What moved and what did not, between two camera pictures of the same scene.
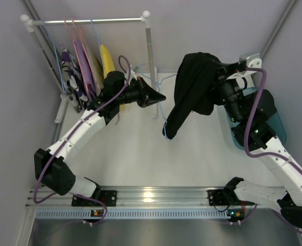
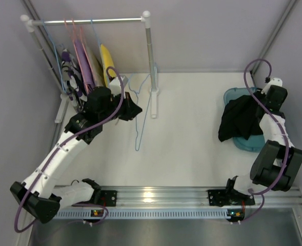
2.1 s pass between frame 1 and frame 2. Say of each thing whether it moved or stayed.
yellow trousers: stayed
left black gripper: moved
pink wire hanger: stayed
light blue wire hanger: moved
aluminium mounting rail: stayed
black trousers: moved
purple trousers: stayed
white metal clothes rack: stayed
